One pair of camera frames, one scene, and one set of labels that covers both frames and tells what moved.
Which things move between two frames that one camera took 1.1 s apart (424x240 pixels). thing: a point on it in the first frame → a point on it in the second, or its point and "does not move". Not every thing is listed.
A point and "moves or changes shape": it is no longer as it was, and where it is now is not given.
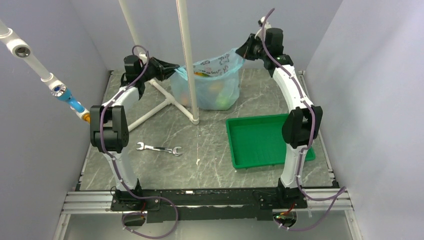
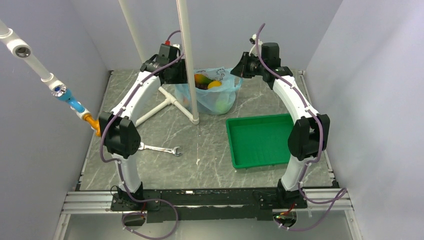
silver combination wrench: x=173 y=150 does not move
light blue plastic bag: x=217 y=81 moves or changes shape
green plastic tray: x=256 y=142 does not move
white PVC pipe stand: x=169 y=99 does not move
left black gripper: x=164 y=70 → x=182 y=78
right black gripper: x=245 y=51 → x=238 y=70
